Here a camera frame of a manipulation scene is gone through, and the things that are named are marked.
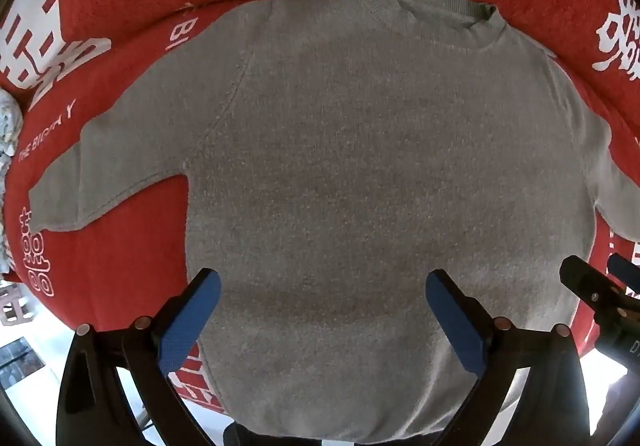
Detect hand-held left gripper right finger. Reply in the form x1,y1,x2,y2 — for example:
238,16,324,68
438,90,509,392
425,269,592,446

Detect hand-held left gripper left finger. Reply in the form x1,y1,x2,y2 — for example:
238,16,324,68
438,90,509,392
55,267,222,446

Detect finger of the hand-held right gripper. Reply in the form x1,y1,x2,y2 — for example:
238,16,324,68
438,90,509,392
606,253,640,299
559,255,640,327

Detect grey knit sweater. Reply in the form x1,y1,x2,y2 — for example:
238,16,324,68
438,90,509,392
27,0,640,442

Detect person's dark pants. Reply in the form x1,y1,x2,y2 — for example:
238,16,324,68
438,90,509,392
221,420,263,446

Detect grey floral cloth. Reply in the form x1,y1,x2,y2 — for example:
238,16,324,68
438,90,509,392
0,89,24,177

